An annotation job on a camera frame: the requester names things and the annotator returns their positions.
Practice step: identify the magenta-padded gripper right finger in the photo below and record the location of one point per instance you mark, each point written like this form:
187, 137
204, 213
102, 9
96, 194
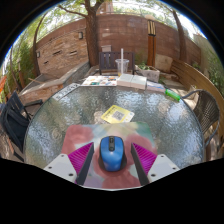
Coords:
161, 166

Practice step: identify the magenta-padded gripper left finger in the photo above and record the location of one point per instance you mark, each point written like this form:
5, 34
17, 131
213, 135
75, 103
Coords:
61, 165

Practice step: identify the blue computer mouse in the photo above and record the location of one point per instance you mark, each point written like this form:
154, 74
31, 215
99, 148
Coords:
112, 153

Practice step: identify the floral print mouse pad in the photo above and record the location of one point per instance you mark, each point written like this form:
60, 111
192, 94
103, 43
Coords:
80, 135

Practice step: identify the black plastic garden chair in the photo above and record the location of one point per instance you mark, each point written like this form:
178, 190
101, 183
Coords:
13, 123

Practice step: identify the yellow printed card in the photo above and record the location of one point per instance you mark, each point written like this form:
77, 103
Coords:
117, 114

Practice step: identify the dark wicker chair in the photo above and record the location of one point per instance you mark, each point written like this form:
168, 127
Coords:
206, 111

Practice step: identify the green tube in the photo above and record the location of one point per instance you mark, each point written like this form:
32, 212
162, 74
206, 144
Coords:
172, 95

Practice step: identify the patterned flat keyboard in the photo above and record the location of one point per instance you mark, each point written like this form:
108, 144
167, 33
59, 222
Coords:
66, 91

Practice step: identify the thin pale book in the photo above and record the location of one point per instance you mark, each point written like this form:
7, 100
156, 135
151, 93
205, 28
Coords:
155, 87

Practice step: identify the stone raised garden bed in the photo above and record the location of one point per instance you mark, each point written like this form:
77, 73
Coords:
50, 83

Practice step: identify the thick white book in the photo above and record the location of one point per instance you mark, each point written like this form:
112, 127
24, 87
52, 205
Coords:
131, 81

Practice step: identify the colourful open magazine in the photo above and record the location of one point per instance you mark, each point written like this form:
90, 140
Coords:
99, 80

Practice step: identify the white rectangular planter box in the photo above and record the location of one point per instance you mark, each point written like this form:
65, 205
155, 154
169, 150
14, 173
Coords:
151, 74

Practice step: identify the curved wooden bench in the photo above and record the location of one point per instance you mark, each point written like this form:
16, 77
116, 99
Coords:
196, 80

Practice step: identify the orange parasol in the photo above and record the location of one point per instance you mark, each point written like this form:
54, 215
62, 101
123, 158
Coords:
2, 84

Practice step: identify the clear plastic cup with straw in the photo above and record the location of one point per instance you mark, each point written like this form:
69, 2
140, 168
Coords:
122, 66

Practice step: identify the dark slatted wooden chair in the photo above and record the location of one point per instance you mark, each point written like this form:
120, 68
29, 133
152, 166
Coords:
106, 60

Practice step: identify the leaning thin tree trunk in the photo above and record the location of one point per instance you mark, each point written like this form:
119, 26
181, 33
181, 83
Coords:
35, 53

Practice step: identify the grey utility box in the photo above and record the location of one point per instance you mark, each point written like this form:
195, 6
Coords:
106, 48

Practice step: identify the slender tree trunk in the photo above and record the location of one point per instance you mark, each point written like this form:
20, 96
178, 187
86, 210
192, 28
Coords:
181, 40

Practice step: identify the large tree trunk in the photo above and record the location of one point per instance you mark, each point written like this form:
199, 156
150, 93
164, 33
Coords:
91, 36

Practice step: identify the black wall lamp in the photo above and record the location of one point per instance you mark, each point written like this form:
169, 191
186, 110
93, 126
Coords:
80, 35
38, 54

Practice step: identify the wooden garden lamp post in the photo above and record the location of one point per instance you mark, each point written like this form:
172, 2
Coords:
151, 46

